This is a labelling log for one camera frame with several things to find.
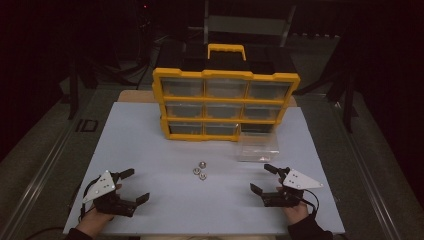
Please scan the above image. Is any black floor cable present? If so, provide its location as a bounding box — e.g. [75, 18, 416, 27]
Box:
[29, 226, 66, 240]

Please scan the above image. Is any person's right hand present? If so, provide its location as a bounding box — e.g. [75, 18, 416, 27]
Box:
[284, 199, 310, 226]

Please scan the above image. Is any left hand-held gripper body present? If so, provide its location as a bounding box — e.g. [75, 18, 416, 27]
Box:
[82, 170, 138, 218]

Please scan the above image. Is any black stand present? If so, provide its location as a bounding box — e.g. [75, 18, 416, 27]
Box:
[328, 63, 359, 134]

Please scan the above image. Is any person's left hand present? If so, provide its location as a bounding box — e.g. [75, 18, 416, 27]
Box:
[75, 207, 115, 239]

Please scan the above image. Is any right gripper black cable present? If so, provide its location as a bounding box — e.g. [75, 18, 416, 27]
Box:
[301, 189, 320, 215]

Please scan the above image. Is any set of organizer bins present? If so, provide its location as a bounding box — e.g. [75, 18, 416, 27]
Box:
[160, 78, 292, 136]

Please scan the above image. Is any clear plastic drawer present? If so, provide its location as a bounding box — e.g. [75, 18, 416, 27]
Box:
[236, 132, 280, 163]

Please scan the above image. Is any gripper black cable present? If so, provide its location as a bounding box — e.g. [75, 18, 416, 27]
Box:
[79, 178, 101, 222]
[301, 189, 320, 215]

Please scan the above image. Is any yellow black parts organizer cabinet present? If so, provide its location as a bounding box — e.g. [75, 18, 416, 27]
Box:
[152, 43, 301, 142]

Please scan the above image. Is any grey metal frame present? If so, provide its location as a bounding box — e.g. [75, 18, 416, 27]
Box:
[203, 0, 298, 48]

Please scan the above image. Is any white foam board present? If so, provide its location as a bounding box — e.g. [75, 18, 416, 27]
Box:
[62, 101, 346, 236]

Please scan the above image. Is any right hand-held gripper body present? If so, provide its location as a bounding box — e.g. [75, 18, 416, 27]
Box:
[261, 167, 324, 208]

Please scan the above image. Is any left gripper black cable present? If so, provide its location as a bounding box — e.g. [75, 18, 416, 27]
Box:
[79, 178, 101, 222]

